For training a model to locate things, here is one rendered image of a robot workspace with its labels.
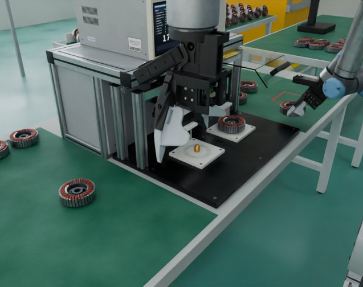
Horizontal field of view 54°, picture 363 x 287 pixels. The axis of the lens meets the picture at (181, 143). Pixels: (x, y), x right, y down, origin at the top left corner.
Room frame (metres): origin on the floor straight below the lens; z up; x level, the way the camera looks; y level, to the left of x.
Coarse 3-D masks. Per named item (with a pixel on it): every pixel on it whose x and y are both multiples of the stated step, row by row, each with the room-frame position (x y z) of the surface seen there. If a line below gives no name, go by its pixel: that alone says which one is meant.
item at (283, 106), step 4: (280, 104) 1.47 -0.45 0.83; (284, 104) 1.46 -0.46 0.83; (288, 104) 1.48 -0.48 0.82; (292, 104) 1.48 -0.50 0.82; (280, 108) 1.45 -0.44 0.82; (284, 108) 1.42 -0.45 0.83; (288, 108) 1.41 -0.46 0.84; (304, 108) 1.42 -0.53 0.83; (280, 112) 1.44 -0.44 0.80; (284, 112) 1.42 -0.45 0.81; (292, 112) 1.40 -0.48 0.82; (304, 112) 1.42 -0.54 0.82
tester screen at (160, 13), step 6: (156, 6) 1.18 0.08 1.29; (162, 6) 1.20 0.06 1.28; (156, 12) 1.18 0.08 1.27; (162, 12) 1.20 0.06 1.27; (156, 18) 1.18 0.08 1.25; (162, 18) 1.20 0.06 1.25; (156, 24) 1.18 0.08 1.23; (162, 24) 1.20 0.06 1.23; (156, 30) 1.17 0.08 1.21; (162, 30) 1.20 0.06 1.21; (168, 30) 1.22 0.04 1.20; (156, 36) 1.17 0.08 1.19; (156, 42) 1.17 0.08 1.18; (168, 42) 1.22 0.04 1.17; (156, 48) 1.17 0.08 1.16; (168, 48) 1.22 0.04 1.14; (156, 54) 1.17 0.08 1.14
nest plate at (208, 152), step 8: (192, 144) 1.19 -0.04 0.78; (200, 144) 1.19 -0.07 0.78; (208, 144) 1.19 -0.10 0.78; (176, 152) 1.13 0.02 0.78; (184, 152) 1.13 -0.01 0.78; (192, 152) 1.13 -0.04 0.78; (200, 152) 1.13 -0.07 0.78; (208, 152) 1.13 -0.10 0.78; (216, 152) 1.13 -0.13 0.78; (224, 152) 1.15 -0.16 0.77; (184, 160) 1.09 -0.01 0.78; (192, 160) 1.08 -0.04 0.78; (200, 160) 1.08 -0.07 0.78; (208, 160) 1.08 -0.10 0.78; (200, 168) 1.04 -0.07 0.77
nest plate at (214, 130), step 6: (216, 126) 1.35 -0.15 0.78; (246, 126) 1.35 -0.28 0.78; (252, 126) 1.35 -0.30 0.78; (210, 132) 1.31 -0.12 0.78; (216, 132) 1.29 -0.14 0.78; (222, 132) 1.29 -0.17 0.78; (240, 132) 1.29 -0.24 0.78; (246, 132) 1.29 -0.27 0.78; (228, 138) 1.25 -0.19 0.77; (234, 138) 1.24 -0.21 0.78; (240, 138) 1.25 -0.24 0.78
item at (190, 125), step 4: (184, 112) 1.19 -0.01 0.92; (188, 112) 1.19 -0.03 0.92; (192, 112) 1.19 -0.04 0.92; (152, 116) 1.23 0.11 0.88; (184, 116) 1.15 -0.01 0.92; (188, 116) 1.17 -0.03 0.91; (192, 116) 1.19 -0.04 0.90; (184, 120) 1.15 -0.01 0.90; (188, 120) 1.17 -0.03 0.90; (192, 120) 1.19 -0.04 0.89; (184, 124) 1.15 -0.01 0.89; (188, 124) 1.17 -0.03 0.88; (192, 124) 1.17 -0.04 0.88; (196, 124) 1.17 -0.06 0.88; (188, 128) 1.14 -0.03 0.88; (192, 128) 1.15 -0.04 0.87
